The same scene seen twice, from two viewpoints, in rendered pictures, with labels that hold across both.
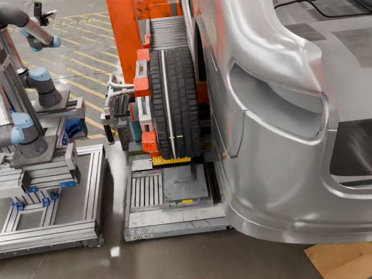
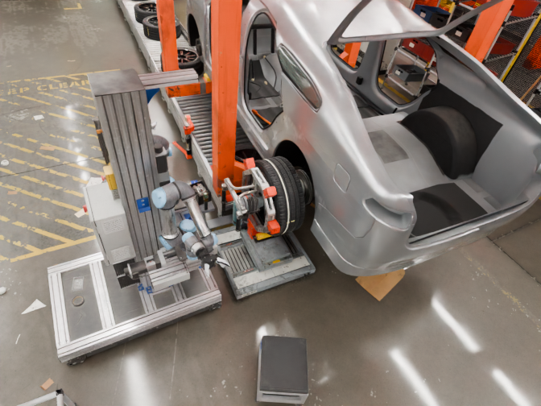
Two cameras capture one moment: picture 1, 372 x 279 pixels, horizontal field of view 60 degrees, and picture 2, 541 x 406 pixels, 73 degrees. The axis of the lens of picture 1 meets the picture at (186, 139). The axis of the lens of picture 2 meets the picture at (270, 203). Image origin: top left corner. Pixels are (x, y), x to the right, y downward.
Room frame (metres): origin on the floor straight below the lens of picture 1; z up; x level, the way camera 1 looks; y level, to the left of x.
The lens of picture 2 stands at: (-0.33, 1.19, 3.01)
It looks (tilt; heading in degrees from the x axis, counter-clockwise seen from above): 45 degrees down; 330
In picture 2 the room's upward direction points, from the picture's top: 9 degrees clockwise
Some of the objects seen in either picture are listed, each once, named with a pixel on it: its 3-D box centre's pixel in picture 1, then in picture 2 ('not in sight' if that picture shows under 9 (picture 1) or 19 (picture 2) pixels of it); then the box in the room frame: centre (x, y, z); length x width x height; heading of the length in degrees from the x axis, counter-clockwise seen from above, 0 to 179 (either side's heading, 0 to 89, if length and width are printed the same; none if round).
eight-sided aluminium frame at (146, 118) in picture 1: (148, 107); (257, 200); (1.62, 0.21, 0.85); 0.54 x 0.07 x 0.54; 1
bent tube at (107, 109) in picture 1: (121, 93); (249, 196); (1.52, 0.33, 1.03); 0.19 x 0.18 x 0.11; 91
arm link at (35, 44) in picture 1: (36, 42); not in sight; (2.15, 0.95, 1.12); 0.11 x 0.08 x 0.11; 79
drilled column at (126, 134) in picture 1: (123, 129); not in sight; (2.25, 0.55, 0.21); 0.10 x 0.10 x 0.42; 1
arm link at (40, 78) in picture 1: (40, 79); not in sight; (1.87, 0.89, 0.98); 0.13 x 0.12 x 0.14; 79
